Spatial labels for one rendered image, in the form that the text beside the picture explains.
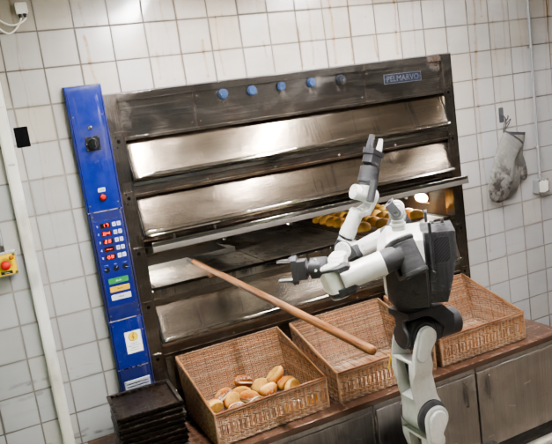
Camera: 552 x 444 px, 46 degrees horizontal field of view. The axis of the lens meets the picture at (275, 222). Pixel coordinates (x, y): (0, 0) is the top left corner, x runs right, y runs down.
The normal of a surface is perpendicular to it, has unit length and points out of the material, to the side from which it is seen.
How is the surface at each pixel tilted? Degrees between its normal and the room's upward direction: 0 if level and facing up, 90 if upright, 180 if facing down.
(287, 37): 90
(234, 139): 70
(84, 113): 90
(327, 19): 90
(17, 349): 90
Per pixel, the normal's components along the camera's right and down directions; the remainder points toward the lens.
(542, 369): 0.42, 0.11
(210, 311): 0.35, -0.24
